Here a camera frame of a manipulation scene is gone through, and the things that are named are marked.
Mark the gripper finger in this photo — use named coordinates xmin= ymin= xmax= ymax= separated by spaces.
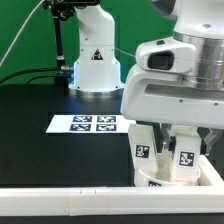
xmin=204 ymin=128 xmax=223 ymax=155

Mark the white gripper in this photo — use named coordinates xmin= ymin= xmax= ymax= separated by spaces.
xmin=121 ymin=65 xmax=224 ymax=150

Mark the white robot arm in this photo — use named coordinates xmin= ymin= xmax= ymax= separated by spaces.
xmin=71 ymin=0 xmax=224 ymax=147

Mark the white marker sheet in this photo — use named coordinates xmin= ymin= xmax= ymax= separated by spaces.
xmin=46 ymin=115 xmax=134 ymax=134

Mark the white L-shaped barrier wall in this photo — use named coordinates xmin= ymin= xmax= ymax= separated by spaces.
xmin=0 ymin=156 xmax=224 ymax=216

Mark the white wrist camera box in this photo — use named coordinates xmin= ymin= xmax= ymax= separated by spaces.
xmin=136 ymin=37 xmax=196 ymax=74

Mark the black cable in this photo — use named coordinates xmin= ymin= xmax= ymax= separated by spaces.
xmin=0 ymin=67 xmax=73 ymax=86

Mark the grey cable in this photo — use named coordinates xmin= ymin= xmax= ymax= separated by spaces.
xmin=0 ymin=0 xmax=47 ymax=68

